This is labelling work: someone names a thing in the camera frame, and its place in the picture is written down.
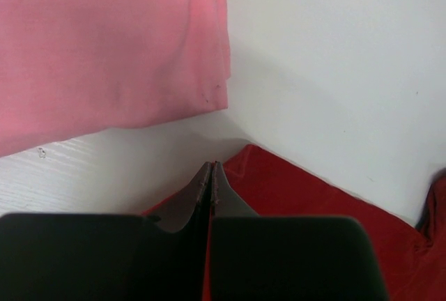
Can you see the dark red t shirt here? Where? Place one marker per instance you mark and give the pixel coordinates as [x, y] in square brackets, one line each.
[412, 259]

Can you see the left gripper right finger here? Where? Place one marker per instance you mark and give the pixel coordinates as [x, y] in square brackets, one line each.
[287, 257]

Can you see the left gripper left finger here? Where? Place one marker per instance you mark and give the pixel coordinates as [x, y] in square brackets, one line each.
[158, 256]

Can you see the light pink t shirt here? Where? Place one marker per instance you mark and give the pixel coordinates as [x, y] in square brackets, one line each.
[75, 67]

